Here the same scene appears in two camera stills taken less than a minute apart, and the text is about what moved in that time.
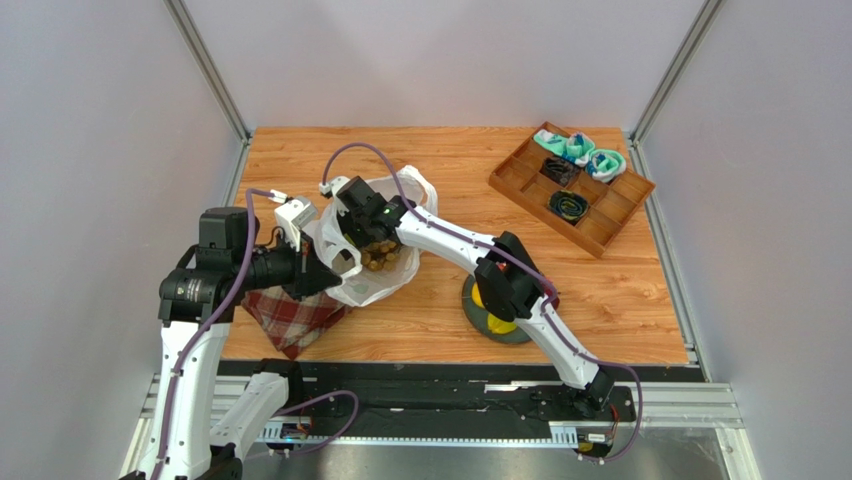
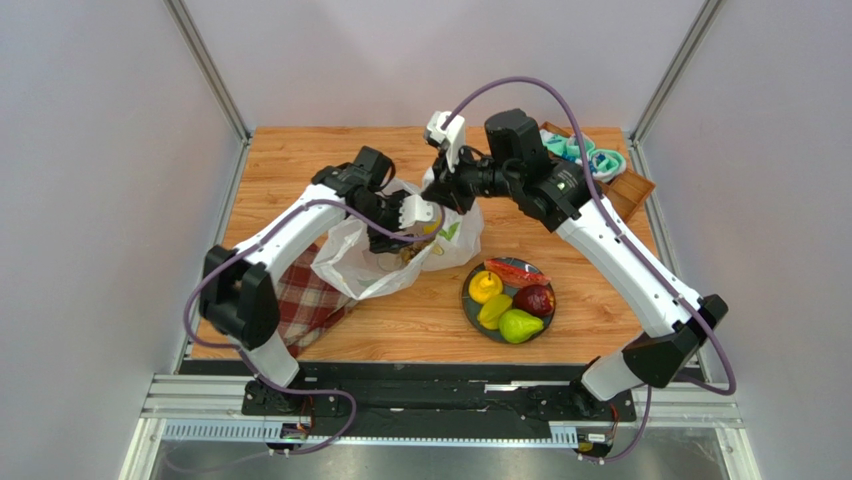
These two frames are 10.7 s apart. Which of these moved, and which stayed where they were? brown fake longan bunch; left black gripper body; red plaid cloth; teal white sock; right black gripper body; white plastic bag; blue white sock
Moved: left black gripper body; white plastic bag; right black gripper body; brown fake longan bunch
Stayed: red plaid cloth; teal white sock; blue white sock
